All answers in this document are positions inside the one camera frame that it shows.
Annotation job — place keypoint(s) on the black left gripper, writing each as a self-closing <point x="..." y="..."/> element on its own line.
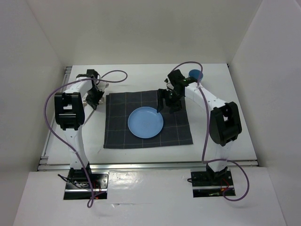
<point x="94" y="103"/>

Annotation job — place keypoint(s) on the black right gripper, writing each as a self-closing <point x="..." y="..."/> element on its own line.
<point x="162" y="93"/>

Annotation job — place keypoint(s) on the blue plastic plate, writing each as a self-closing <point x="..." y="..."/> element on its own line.
<point x="145" y="122"/>

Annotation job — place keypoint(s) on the dark grey checked cloth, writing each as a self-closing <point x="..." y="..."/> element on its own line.
<point x="176" y="129"/>

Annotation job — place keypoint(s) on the silver metal fork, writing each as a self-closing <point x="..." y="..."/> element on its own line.
<point x="88" y="110"/>

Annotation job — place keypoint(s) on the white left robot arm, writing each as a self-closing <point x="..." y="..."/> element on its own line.
<point x="70" y="116"/>

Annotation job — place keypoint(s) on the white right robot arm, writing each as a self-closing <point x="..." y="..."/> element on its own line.
<point x="223" y="124"/>

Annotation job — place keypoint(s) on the blue plastic cup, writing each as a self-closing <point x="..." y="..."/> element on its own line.
<point x="196" y="74"/>

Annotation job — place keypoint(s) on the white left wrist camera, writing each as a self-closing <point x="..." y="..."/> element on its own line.
<point x="103" y="85"/>

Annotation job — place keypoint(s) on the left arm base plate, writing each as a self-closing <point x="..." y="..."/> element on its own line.
<point x="80" y="189"/>

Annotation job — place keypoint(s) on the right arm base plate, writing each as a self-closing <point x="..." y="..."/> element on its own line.
<point x="204" y="186"/>

